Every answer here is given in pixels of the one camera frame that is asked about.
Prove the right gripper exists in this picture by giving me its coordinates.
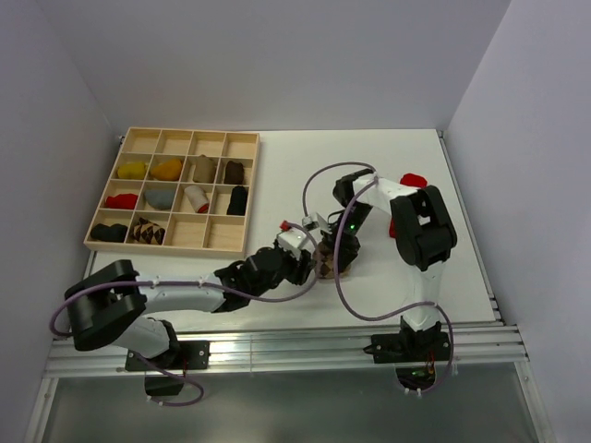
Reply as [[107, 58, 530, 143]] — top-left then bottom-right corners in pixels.
[[321, 202, 373, 272]]

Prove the brown argyle sock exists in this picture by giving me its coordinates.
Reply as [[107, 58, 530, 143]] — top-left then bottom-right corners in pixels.
[[314, 243, 356, 280]]

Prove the black sock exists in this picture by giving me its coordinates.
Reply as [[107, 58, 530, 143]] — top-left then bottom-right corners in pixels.
[[90, 223, 127, 243], [226, 186, 248, 216]]

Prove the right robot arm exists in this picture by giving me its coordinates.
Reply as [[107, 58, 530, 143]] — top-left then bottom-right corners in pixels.
[[322, 169, 457, 360]]

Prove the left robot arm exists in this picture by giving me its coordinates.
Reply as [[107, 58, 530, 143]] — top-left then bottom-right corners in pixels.
[[65, 245, 318, 369]]

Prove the flat red Santa sock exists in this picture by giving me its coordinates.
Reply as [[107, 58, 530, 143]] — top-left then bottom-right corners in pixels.
[[389, 173, 428, 238]]

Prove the white red-tipped rolled sock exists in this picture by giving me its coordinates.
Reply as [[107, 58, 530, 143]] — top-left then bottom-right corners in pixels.
[[185, 185, 210, 213]]

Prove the dark brown rolled sock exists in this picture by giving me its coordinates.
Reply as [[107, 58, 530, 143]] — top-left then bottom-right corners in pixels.
[[223, 161, 245, 186]]

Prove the wooden compartment tray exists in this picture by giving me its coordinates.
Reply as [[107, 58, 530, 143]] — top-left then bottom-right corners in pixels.
[[84, 126, 260, 258]]

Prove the tan rolled sock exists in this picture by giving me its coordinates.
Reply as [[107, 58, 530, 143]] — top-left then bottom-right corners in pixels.
[[192, 155, 217, 184]]

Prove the grey rolled sock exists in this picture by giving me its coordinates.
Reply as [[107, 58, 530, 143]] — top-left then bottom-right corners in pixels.
[[144, 189, 175, 210]]

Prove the argyle rolled sock in tray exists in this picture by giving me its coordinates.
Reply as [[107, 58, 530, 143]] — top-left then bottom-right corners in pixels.
[[131, 217, 165, 245]]

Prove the orange rolled sock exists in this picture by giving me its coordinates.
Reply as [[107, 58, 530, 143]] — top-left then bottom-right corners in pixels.
[[150, 159, 183, 181]]

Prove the red rolled sock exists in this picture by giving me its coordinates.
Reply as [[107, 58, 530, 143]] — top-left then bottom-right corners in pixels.
[[104, 193, 139, 210]]

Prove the black rolled sock in tray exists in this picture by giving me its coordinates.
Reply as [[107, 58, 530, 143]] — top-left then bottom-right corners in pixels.
[[90, 223, 127, 243]]

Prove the yellow rolled sock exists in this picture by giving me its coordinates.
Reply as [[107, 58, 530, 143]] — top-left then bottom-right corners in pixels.
[[116, 162, 147, 180]]

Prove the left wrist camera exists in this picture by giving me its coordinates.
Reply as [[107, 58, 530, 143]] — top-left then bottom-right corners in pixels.
[[276, 221, 308, 259]]

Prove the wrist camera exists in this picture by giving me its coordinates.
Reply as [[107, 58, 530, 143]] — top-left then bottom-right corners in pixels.
[[302, 212, 331, 233], [276, 221, 308, 259]]

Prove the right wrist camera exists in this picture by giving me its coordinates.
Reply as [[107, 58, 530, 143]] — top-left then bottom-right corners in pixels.
[[302, 212, 331, 233]]

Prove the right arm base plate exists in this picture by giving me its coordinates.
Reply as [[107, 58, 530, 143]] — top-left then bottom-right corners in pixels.
[[363, 330, 452, 364]]

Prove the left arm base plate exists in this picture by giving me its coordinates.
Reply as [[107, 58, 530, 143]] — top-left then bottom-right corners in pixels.
[[125, 341, 210, 372]]

